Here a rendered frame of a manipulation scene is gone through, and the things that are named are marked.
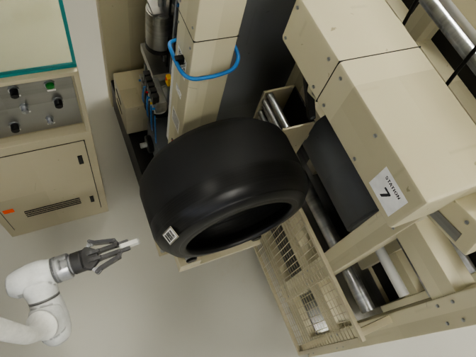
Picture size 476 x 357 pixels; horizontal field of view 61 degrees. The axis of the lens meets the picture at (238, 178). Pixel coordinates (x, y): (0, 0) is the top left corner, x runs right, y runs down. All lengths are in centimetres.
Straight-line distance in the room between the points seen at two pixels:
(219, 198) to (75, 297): 153
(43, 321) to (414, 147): 120
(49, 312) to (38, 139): 72
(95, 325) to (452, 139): 202
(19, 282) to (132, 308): 105
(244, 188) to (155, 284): 145
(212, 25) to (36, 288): 100
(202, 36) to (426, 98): 57
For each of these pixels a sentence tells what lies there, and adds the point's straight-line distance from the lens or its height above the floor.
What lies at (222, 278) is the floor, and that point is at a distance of 252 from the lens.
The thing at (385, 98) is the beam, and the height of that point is 178.
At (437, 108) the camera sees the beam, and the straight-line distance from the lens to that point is 104.
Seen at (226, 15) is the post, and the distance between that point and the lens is 109.
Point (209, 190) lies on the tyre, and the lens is 112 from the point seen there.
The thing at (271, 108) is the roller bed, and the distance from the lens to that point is 167.
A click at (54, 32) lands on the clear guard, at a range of 145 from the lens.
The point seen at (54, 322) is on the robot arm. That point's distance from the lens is 150.
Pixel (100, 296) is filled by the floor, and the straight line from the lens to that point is 248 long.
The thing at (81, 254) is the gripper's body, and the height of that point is 99.
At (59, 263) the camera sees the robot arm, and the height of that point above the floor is 101.
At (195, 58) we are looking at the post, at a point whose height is 159.
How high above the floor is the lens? 242
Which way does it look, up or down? 60 degrees down
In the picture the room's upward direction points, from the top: 23 degrees clockwise
